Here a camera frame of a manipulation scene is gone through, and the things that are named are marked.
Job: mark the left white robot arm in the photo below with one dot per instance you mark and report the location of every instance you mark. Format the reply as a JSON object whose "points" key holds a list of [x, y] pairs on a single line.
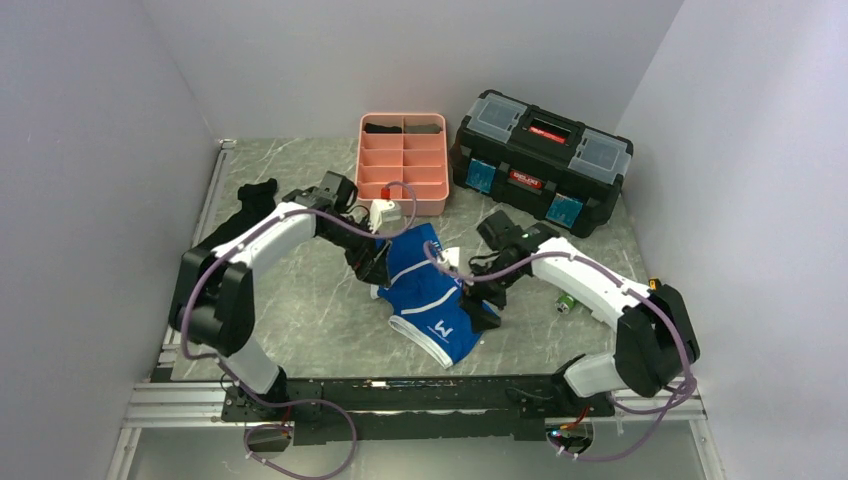
{"points": [[213, 305]]}

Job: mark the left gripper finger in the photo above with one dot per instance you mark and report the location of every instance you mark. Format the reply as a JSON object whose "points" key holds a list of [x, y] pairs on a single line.
{"points": [[379, 274], [367, 271]]}

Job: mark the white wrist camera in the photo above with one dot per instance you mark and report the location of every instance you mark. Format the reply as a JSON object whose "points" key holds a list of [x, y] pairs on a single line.
{"points": [[385, 214], [452, 259]]}

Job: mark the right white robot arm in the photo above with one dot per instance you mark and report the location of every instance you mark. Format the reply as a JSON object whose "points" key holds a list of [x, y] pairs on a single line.
{"points": [[654, 341]]}

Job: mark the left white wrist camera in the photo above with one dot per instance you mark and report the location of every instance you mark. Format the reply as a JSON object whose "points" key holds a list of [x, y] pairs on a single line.
{"points": [[385, 214]]}

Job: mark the pink divided organizer tray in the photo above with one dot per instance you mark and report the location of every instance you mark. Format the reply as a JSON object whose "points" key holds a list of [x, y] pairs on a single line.
{"points": [[415, 167]]}

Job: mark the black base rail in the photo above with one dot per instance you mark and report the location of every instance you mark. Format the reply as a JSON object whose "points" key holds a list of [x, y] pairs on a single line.
{"points": [[522, 407]]}

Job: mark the black toolbox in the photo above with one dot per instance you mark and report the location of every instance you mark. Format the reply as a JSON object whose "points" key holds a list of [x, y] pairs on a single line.
{"points": [[544, 164]]}

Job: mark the green white tool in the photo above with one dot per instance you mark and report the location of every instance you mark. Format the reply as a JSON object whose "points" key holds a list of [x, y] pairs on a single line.
{"points": [[566, 303]]}

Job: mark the blue underwear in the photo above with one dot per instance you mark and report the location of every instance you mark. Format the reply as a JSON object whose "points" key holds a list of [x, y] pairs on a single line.
{"points": [[425, 302]]}

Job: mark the black underwear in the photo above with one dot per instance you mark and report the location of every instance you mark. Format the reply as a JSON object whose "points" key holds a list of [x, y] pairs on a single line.
{"points": [[256, 202]]}

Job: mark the rolled grey cloth in tray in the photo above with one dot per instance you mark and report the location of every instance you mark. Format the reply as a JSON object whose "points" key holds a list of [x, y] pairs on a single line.
{"points": [[423, 129]]}

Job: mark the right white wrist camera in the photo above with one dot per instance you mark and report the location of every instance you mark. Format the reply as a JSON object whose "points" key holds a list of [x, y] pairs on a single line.
{"points": [[452, 259]]}

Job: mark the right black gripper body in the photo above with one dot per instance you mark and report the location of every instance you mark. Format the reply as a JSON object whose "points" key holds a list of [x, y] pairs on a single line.
{"points": [[493, 290]]}

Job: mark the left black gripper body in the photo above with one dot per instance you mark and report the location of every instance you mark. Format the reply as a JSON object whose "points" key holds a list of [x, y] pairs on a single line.
{"points": [[353, 241]]}

